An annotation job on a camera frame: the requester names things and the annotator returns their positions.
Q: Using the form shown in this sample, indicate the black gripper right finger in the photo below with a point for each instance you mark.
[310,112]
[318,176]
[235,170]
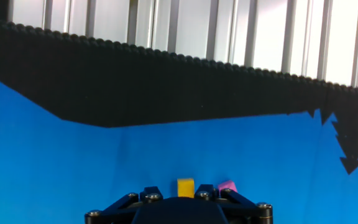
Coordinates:
[244,211]

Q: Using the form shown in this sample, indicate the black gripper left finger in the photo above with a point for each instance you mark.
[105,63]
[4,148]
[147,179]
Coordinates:
[117,211]

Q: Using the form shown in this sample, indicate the yellow Lego brick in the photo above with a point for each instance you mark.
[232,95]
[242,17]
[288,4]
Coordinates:
[185,187]

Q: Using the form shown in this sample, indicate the small magenta Lego brick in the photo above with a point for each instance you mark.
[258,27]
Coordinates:
[227,186]

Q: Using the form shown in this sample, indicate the blue mountain print tablecloth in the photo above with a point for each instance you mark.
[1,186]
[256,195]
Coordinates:
[197,155]

